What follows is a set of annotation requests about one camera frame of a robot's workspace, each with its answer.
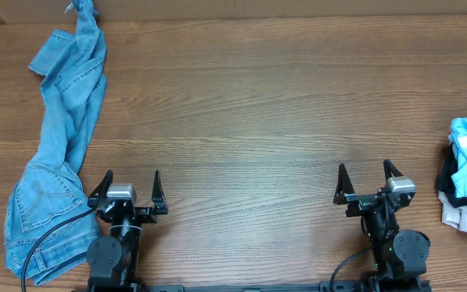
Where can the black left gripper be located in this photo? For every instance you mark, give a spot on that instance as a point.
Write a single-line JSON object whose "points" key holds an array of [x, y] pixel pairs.
{"points": [[149, 215]]}

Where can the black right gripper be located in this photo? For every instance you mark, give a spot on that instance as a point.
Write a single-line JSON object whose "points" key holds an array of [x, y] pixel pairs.
{"points": [[368, 201]]}

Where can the blue denim jeans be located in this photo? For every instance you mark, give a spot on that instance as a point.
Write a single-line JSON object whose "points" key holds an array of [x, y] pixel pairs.
{"points": [[48, 228]]}

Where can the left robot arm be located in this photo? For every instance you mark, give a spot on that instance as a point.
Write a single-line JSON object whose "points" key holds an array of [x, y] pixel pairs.
{"points": [[113, 258]]}

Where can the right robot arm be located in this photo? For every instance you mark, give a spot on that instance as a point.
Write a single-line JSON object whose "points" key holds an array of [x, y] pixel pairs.
{"points": [[400, 255]]}

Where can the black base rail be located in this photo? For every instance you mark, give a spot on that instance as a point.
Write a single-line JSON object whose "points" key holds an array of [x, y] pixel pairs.
{"points": [[249, 288]]}

